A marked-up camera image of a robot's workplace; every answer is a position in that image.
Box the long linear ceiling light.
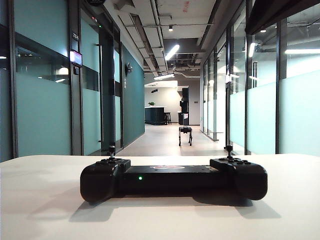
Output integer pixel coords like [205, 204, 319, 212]
[164, 44, 181, 61]

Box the black remote control with joysticks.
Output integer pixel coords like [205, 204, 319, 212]
[79, 144, 268, 203]

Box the dark counter with white top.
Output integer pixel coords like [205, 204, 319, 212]
[144, 105, 167, 126]

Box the tall black cabinet machine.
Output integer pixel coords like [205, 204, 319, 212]
[177, 87, 190, 126]

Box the black quadruped robot dog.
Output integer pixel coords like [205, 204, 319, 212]
[178, 126, 194, 147]

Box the lit door display panel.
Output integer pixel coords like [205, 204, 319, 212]
[69, 49, 84, 67]

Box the short linear ceiling light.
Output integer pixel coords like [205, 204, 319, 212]
[153, 72, 175, 81]

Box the long vertical door handle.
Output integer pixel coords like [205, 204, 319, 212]
[95, 43, 105, 144]

